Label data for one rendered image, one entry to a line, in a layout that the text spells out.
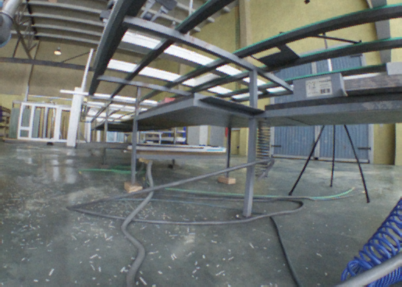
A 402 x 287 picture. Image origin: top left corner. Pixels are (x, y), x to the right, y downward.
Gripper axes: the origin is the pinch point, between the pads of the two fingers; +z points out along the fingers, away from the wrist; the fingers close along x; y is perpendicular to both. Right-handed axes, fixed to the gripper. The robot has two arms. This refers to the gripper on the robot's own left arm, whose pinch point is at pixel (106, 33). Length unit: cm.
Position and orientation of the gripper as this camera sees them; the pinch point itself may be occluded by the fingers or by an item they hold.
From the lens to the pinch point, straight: 114.7
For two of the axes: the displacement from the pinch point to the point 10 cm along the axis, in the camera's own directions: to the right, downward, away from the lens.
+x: -8.0, -0.7, -6.0
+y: -6.0, 0.0, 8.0
